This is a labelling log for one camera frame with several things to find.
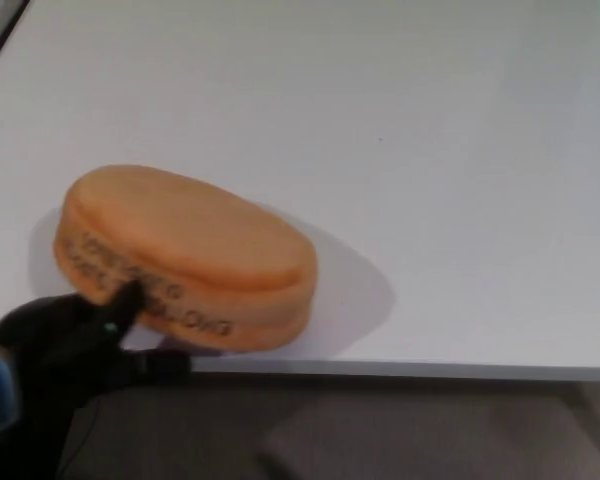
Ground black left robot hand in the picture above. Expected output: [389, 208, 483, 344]
[0, 278, 192, 424]

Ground orange plush plate with print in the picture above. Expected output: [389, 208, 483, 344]
[52, 163, 319, 354]

